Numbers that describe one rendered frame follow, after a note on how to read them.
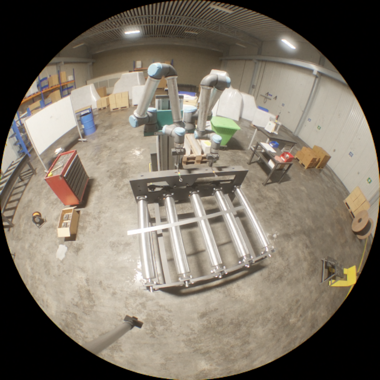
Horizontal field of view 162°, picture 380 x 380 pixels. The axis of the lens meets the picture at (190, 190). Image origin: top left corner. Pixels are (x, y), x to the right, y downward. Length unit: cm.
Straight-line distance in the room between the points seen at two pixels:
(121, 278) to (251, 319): 205
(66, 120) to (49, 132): 77
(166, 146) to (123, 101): 734
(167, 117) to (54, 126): 410
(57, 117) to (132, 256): 463
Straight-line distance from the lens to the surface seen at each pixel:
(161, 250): 132
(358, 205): 777
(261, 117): 775
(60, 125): 525
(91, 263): 247
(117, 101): 915
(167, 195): 147
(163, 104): 179
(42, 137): 494
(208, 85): 123
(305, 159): 647
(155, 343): 229
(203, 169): 141
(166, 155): 214
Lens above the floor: 205
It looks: 49 degrees down
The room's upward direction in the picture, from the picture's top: 9 degrees clockwise
